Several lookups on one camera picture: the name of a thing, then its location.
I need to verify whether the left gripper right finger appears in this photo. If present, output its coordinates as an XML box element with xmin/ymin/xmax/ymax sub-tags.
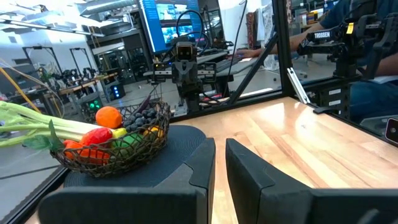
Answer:
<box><xmin>226</xmin><ymin>138</ymin><xmax>398</xmax><ymax>224</ymax></box>

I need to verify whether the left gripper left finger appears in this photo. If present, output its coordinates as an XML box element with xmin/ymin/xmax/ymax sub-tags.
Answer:
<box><xmin>37</xmin><ymin>138</ymin><xmax>216</xmax><ymax>224</ymax></box>

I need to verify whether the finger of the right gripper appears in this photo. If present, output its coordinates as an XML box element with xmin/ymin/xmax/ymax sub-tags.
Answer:
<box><xmin>185</xmin><ymin>62</ymin><xmax>200</xmax><ymax>85</ymax></box>
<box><xmin>171</xmin><ymin>62</ymin><xmax>187</xmax><ymax>85</ymax></box>

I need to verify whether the black grape bunch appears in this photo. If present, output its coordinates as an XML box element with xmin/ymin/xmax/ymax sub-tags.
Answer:
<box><xmin>123</xmin><ymin>106</ymin><xmax>158</xmax><ymax>133</ymax></box>

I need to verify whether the green lime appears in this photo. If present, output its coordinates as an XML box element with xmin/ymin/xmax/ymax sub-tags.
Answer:
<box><xmin>111</xmin><ymin>133</ymin><xmax>144</xmax><ymax>157</ymax></box>

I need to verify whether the orange bumpy vegetable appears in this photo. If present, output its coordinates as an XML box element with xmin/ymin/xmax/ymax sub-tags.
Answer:
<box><xmin>83</xmin><ymin>147</ymin><xmax>111</xmax><ymax>166</ymax></box>

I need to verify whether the yellow-orange fruit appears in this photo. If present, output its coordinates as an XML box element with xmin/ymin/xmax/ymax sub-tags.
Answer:
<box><xmin>142</xmin><ymin>125</ymin><xmax>165</xmax><ymax>141</ymax></box>

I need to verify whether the red and yellow mango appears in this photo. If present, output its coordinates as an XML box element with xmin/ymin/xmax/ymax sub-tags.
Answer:
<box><xmin>80</xmin><ymin>127</ymin><xmax>114</xmax><ymax>147</ymax></box>

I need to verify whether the orange fruit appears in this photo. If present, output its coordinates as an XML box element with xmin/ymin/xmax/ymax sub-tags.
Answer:
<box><xmin>95</xmin><ymin>105</ymin><xmax>124</xmax><ymax>130</ymax></box>

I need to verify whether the green celery stalk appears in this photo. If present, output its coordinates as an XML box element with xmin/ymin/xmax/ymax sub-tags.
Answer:
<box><xmin>0</xmin><ymin>100</ymin><xmax>105</xmax><ymax>149</ymax></box>

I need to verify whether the black keyboard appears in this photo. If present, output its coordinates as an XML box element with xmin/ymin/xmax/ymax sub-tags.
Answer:
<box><xmin>216</xmin><ymin>55</ymin><xmax>249</xmax><ymax>73</ymax></box>

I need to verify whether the person's hand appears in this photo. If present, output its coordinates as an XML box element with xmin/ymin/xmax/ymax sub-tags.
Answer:
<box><xmin>234</xmin><ymin>48</ymin><xmax>261</xmax><ymax>60</ymax></box>

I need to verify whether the large computer monitor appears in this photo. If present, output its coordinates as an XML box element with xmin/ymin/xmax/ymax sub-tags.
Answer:
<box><xmin>137</xmin><ymin>0</ymin><xmax>205</xmax><ymax>55</ymax></box>

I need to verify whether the black perforated computer case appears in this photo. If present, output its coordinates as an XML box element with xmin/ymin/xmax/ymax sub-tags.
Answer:
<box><xmin>76</xmin><ymin>93</ymin><xmax>141</xmax><ymax>122</ymax></box>

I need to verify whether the wooden workbench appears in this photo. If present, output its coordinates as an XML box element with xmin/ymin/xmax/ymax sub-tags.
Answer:
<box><xmin>58</xmin><ymin>72</ymin><xmax>119</xmax><ymax>96</ymax></box>

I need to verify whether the black table edge clamp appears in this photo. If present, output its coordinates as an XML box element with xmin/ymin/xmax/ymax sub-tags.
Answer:
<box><xmin>312</xmin><ymin>105</ymin><xmax>339</xmax><ymax>115</ymax></box>

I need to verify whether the person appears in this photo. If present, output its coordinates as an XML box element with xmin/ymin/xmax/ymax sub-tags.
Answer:
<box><xmin>236</xmin><ymin>0</ymin><xmax>398</xmax><ymax>124</ymax></box>

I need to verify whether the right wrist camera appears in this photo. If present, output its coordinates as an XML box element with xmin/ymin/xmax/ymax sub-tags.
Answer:
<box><xmin>175</xmin><ymin>41</ymin><xmax>196</xmax><ymax>63</ymax></box>

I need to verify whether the dark woven wire basket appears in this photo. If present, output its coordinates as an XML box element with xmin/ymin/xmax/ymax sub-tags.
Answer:
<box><xmin>49</xmin><ymin>99</ymin><xmax>172</xmax><ymax>179</ymax></box>

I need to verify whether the black aluminium table frame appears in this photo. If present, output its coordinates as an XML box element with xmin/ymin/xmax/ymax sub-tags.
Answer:
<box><xmin>0</xmin><ymin>0</ymin><xmax>398</xmax><ymax>224</ymax></box>

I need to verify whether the silver frame bracket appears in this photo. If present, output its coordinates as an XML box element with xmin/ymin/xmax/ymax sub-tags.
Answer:
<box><xmin>285</xmin><ymin>67</ymin><xmax>312</xmax><ymax>105</ymax></box>

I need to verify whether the black table-level camera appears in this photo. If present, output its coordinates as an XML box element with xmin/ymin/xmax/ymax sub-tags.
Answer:
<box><xmin>384</xmin><ymin>117</ymin><xmax>398</xmax><ymax>145</ymax></box>

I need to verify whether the yellow hanging cable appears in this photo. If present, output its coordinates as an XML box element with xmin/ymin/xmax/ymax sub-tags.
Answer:
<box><xmin>0</xmin><ymin>66</ymin><xmax>42</xmax><ymax>114</ymax></box>

